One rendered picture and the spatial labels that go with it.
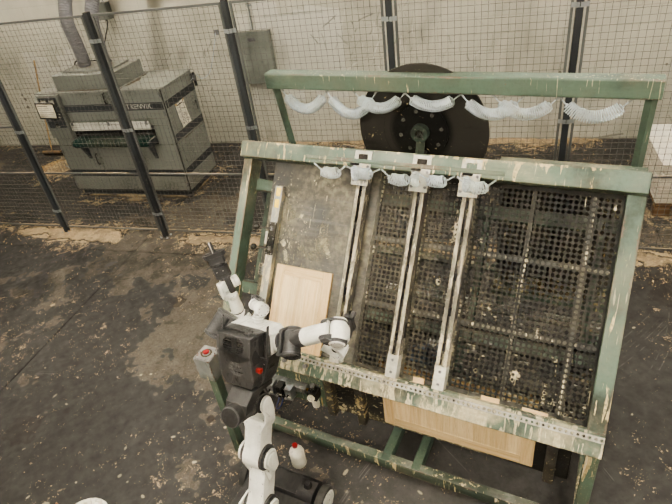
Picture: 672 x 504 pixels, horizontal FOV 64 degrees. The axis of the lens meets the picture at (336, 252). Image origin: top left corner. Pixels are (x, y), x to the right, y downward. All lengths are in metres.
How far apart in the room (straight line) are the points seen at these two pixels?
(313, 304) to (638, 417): 2.30
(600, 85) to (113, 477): 3.79
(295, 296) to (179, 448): 1.53
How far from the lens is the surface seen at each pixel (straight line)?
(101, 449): 4.44
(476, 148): 3.27
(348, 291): 2.99
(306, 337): 2.55
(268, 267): 3.27
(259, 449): 3.07
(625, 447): 4.02
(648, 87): 3.00
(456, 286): 2.81
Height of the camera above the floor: 3.11
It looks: 34 degrees down
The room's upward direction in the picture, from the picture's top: 9 degrees counter-clockwise
